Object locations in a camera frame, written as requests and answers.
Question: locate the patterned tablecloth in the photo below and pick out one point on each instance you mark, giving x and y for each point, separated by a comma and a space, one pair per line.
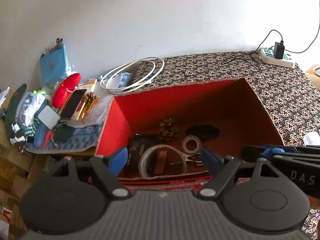
288, 95

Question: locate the blue pouch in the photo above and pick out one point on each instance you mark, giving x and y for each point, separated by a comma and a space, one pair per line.
54, 64

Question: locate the black charger plug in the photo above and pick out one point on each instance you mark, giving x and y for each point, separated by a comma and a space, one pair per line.
278, 51

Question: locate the red cardboard box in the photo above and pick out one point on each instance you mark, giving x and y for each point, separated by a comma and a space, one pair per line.
230, 105

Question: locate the small tape roll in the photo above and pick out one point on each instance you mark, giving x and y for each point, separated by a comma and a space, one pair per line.
191, 145

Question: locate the pine cone on table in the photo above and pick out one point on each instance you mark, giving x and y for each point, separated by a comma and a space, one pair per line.
90, 101

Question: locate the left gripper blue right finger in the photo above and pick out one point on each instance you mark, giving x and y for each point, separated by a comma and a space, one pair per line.
212, 161

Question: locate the large tape roll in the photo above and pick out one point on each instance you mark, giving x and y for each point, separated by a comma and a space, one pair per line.
162, 160

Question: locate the black cloth item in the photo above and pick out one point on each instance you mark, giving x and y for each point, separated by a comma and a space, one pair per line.
203, 132

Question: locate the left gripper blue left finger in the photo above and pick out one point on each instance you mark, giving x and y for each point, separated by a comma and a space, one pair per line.
118, 160

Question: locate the red oval case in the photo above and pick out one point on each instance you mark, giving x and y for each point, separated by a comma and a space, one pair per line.
65, 89

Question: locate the white card box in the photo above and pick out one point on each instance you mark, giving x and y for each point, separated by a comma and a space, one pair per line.
49, 117

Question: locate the pile of folded clothes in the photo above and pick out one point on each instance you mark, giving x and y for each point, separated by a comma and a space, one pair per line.
22, 122

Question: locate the black box in carton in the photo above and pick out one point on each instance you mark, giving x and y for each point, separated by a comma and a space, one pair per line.
137, 145

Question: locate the black smartphone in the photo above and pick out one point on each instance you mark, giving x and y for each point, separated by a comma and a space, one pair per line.
72, 104

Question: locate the pine cone in box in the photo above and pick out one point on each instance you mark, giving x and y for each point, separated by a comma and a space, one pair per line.
168, 130

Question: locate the blue checkered cloth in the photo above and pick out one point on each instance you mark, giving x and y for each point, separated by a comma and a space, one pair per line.
69, 140

